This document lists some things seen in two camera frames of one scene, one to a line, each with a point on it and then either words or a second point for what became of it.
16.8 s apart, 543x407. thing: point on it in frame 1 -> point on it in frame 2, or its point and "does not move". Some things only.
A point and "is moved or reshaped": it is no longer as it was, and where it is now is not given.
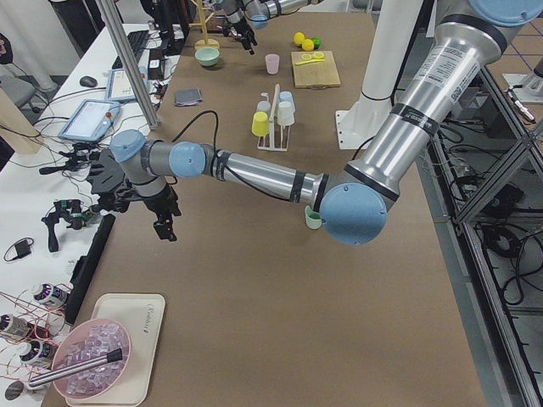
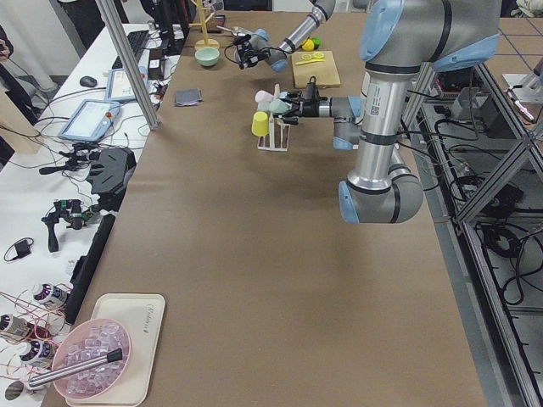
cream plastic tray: x=142 y=315 does not move
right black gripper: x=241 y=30 -> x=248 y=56
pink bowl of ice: x=86 y=341 does not move
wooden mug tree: x=205 y=42 does not move
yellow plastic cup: x=260 y=124 does not move
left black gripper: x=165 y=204 -> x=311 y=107
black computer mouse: x=88 y=81 does not move
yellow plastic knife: x=309 y=61 does not move
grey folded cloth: x=187 y=97 does not move
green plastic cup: x=313 y=219 -> x=278 y=105
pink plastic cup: x=272 y=64 is moved or reshaped
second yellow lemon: x=308 y=45 does not move
